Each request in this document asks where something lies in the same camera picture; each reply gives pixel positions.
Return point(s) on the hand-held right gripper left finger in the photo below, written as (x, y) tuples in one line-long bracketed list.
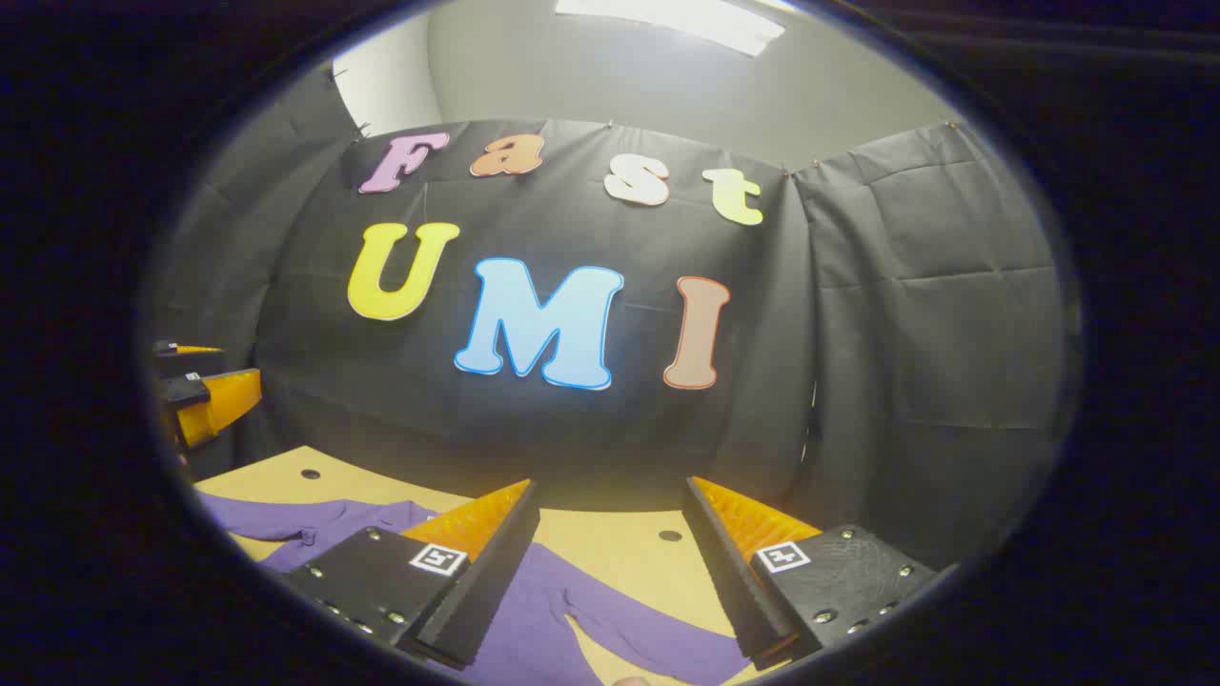
[(491, 572)]

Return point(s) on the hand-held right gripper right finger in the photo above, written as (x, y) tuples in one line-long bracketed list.
[(729, 572)]

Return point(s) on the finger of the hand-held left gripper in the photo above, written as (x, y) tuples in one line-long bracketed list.
[(186, 360), (214, 405)]

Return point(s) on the black backdrop cloth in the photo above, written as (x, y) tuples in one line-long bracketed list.
[(591, 429)]

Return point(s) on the purple button-up garment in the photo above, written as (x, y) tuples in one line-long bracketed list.
[(543, 619)]

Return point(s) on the ceiling light panel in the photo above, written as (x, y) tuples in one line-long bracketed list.
[(677, 17)]

